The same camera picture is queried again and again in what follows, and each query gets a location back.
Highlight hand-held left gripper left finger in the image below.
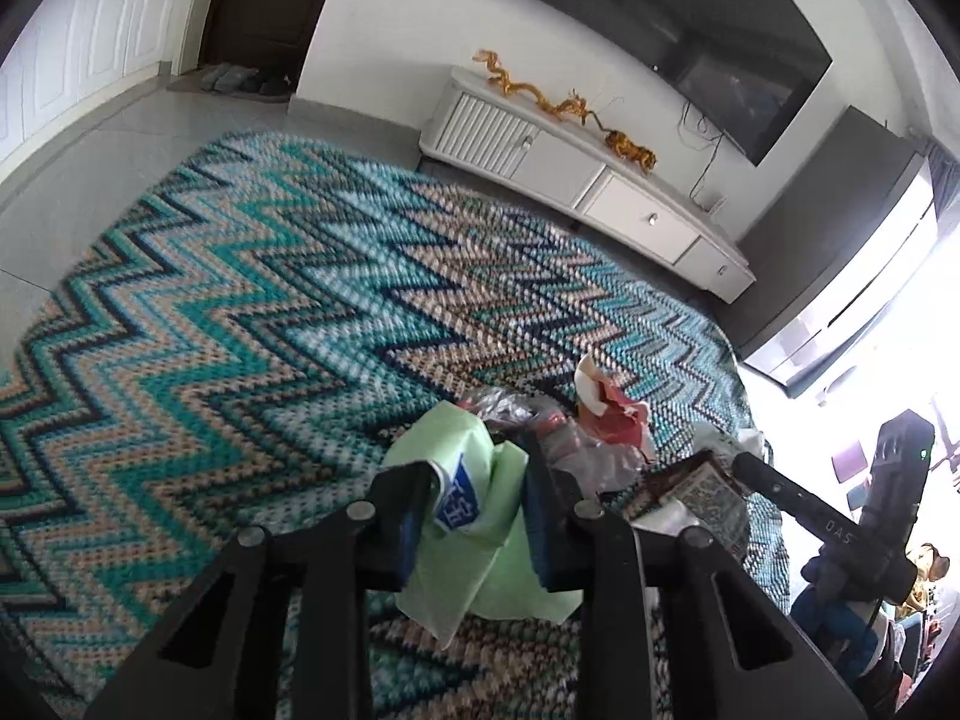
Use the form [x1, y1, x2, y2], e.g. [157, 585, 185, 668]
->
[82, 463, 445, 720]

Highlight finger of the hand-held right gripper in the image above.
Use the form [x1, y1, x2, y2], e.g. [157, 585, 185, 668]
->
[731, 452, 865, 542]

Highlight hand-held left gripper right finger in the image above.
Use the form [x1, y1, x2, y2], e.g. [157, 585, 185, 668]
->
[521, 431, 871, 720]

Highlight light green plastic wrapper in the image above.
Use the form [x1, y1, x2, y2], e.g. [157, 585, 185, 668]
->
[382, 401, 586, 650]

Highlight clear plastic wrapper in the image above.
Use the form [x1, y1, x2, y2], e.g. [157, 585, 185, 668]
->
[457, 388, 646, 497]

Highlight brown printed snack packet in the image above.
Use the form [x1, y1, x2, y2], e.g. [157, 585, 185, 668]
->
[600, 450, 752, 557]

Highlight red and white wrapper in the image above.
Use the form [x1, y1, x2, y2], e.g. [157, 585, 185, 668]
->
[574, 355, 657, 466]

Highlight person's right hand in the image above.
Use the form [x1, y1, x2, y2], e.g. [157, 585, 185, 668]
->
[787, 540, 912, 691]

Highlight white crumpled paper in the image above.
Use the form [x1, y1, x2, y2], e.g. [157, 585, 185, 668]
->
[686, 422, 767, 462]

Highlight glass sliding door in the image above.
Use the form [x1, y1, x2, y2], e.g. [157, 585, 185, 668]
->
[741, 154, 960, 395]

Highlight zigzag patterned blanket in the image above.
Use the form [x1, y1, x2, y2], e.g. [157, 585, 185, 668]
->
[0, 130, 792, 720]

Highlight white television cabinet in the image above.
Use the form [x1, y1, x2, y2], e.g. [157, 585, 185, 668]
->
[418, 66, 757, 305]

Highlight golden tiger figurine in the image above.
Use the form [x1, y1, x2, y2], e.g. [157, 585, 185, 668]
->
[604, 130, 659, 170]

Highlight golden dragon figurine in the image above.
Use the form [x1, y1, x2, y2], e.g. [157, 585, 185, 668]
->
[472, 49, 607, 132]

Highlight grey slippers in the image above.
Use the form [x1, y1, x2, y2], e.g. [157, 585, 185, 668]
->
[196, 64, 257, 95]

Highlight dark brown door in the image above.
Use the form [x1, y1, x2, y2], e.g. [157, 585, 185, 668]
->
[199, 0, 353, 77]

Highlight black television cables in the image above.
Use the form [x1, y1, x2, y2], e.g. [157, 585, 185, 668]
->
[677, 100, 726, 203]

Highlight black wall television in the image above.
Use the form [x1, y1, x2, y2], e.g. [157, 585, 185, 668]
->
[475, 0, 834, 167]

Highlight white wall cabinets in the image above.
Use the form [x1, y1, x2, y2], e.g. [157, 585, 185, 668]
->
[0, 0, 227, 160]

